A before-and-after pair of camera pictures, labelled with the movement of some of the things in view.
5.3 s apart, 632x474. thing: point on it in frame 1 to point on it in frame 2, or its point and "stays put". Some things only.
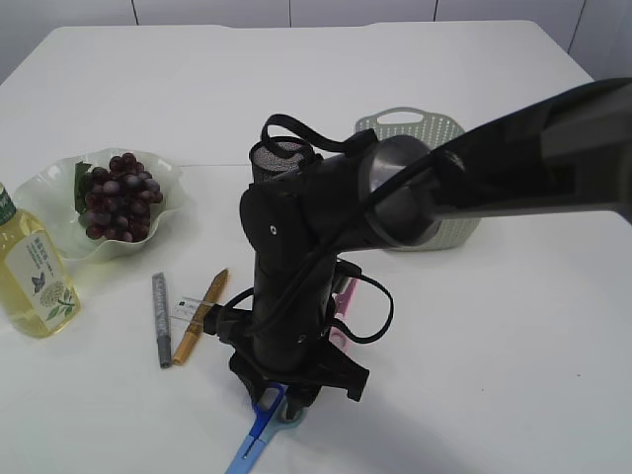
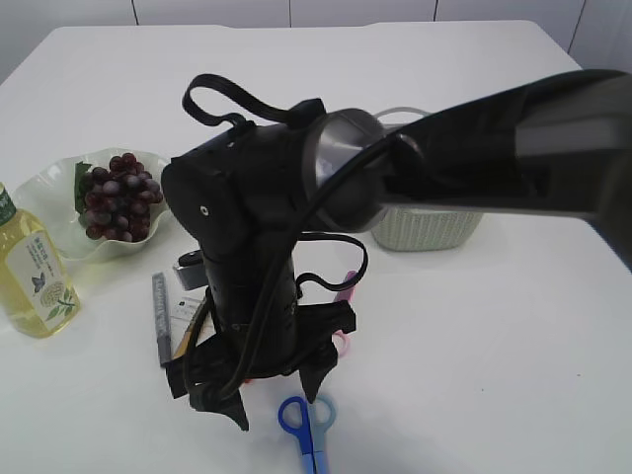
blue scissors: [271, 419] to [312, 454]
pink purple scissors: [343, 300] stays put
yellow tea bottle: [36, 291] stays put
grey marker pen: [162, 320] stays put
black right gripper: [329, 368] to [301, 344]
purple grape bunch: [116, 202] stays put
